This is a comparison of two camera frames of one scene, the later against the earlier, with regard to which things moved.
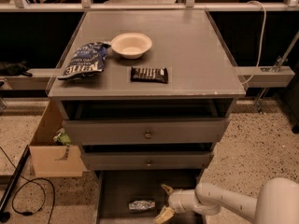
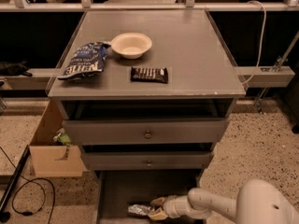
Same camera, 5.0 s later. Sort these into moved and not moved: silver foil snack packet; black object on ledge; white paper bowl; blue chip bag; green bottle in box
Moved: silver foil snack packet
Not moved: black object on ledge; green bottle in box; white paper bowl; blue chip bag
